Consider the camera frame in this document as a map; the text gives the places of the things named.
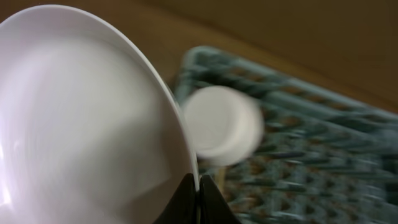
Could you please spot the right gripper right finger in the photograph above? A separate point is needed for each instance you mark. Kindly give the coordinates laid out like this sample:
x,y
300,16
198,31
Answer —
x,y
213,207

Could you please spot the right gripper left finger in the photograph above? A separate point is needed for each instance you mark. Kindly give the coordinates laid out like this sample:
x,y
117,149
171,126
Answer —
x,y
182,207

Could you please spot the pale green cup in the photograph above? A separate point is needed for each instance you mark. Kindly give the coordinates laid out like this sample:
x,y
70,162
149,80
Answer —
x,y
225,126

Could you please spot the large pink plate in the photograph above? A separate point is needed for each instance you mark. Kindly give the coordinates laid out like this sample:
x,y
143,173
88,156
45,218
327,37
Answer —
x,y
90,133

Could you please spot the wooden chopstick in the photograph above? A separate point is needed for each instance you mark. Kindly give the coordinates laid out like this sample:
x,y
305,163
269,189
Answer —
x,y
220,178

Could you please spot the grey dishwasher rack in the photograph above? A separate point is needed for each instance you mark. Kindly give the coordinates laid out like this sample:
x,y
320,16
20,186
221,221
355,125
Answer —
x,y
324,157

